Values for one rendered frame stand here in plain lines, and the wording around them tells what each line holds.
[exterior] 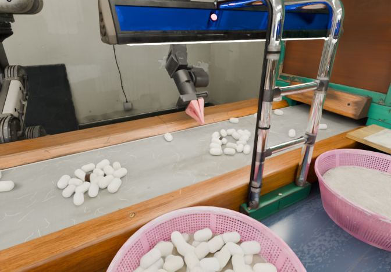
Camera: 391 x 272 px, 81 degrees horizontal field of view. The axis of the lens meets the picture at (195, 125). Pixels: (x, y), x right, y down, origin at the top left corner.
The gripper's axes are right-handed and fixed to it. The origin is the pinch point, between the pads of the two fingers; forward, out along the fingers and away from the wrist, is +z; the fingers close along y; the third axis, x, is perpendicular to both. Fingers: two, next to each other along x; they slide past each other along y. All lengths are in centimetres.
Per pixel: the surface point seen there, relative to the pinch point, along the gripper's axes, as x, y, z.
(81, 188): -6.8, -37.0, 11.8
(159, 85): 154, 57, -127
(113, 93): 156, 4, -125
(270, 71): -37.0, -5.8, 10.5
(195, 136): 3.4, -2.3, 3.1
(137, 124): 9.9, -17.4, -8.8
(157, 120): 9.7, -10.3, -8.5
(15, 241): -10, -48, 18
